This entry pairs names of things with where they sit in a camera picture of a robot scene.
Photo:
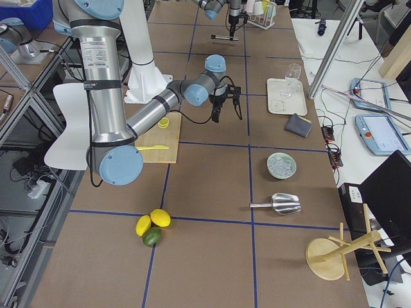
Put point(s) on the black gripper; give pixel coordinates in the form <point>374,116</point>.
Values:
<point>232,20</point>
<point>218,100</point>

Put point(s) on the steel muddler black tip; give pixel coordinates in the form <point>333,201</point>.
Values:
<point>223,37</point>

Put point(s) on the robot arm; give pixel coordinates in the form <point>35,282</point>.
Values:
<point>213,7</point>
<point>110,144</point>

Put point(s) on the yellow lemon back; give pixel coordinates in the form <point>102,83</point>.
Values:
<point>160,218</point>

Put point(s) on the yellow lemon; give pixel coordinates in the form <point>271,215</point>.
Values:
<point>143,224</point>
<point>160,218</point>

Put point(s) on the yellow lemon front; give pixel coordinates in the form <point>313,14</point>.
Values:
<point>143,224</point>

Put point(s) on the cream bear tray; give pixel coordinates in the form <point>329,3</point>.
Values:
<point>283,100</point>

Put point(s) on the bamboo cutting board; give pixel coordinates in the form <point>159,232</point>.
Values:
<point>162,136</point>

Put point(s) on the grey folded cloth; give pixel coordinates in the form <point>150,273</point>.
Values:
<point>298,125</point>

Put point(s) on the clear wine glass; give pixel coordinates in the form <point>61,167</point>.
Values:
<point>291,76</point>

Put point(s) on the yellow plastic knife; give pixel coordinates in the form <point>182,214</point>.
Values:
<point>155,147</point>

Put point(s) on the green bowl of ice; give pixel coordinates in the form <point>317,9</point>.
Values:
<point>281,165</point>

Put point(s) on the black power strip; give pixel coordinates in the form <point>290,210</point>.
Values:
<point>328,133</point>

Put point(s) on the steel ice scoop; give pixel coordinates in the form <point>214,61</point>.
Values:
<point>281,203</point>

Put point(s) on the blue teach pendant far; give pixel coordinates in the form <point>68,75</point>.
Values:
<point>373,91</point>

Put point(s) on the blue teach pendant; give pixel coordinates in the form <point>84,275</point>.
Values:
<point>380,135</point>
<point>373,91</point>

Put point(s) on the blue teach pendant near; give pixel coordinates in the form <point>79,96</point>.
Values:
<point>380,135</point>

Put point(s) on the black monitor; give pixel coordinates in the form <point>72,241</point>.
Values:
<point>386,191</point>

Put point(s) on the wooden mug tree stand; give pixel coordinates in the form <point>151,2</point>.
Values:
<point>326,257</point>

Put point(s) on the blue storage bin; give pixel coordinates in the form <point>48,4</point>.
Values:
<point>37,12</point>

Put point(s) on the white wire dish rack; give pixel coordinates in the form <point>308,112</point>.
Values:
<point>261,13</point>

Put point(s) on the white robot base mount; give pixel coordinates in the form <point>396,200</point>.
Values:
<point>145,80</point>

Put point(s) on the aluminium frame post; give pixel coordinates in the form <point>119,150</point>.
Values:
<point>348,18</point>

